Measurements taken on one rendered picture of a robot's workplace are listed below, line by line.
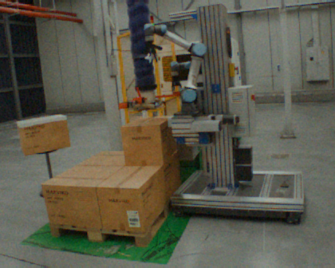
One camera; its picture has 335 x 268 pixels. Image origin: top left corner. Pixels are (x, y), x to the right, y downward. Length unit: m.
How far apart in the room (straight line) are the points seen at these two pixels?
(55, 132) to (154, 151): 1.54
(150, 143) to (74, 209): 0.95
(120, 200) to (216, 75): 1.45
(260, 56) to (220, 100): 9.22
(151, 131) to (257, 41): 9.59
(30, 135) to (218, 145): 2.28
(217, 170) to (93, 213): 1.29
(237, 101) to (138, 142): 1.02
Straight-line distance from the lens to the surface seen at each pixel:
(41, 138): 4.09
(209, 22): 3.07
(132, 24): 3.24
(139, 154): 3.11
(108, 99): 4.69
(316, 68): 11.89
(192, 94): 2.80
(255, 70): 12.22
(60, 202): 3.01
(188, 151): 3.65
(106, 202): 2.72
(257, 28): 12.28
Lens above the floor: 1.42
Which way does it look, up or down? 11 degrees down
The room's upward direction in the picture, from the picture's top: 6 degrees counter-clockwise
